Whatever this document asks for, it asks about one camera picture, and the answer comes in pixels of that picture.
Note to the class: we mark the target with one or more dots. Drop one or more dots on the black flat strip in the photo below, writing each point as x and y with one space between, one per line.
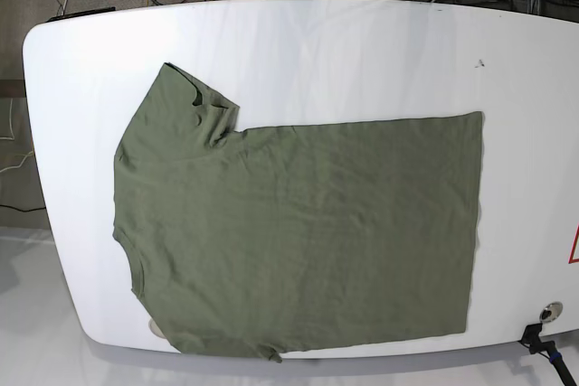
81 14

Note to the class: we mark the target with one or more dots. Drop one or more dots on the silver table grommet right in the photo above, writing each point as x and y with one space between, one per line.
551 312

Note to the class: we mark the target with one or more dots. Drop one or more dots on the olive green T-shirt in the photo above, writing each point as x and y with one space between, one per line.
273 240

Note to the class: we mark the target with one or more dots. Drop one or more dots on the red triangle warning sticker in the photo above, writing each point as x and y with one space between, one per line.
573 258

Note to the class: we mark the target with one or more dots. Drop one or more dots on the silver table grommet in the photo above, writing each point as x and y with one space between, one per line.
551 312
155 330

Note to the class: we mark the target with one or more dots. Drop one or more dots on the black clamp with pole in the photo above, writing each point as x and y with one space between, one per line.
535 345

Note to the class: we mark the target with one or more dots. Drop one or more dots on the silver table grommet left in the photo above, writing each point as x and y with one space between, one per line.
155 330

